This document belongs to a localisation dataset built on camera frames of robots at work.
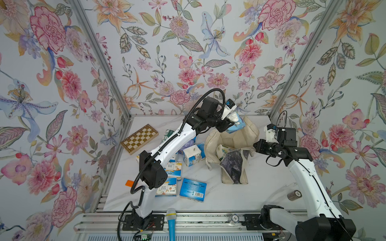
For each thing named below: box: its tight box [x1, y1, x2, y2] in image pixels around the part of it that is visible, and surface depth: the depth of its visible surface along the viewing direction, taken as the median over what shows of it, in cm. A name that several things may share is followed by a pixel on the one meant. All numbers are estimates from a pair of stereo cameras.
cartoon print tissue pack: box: [215, 144, 236, 162], surface depth 92 cm
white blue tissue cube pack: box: [182, 144, 202, 168], surface depth 88 cm
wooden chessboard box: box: [120, 123, 159, 156], surface depth 106 cm
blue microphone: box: [165, 207, 177, 241], surface depth 74 cm
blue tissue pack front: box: [179, 177, 208, 203], surface depth 80 cm
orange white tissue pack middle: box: [165, 161, 182, 178], surface depth 87 cm
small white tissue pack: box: [225, 111, 246, 135], surface depth 74 cm
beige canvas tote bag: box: [204, 116, 260, 185], surface depth 86 cm
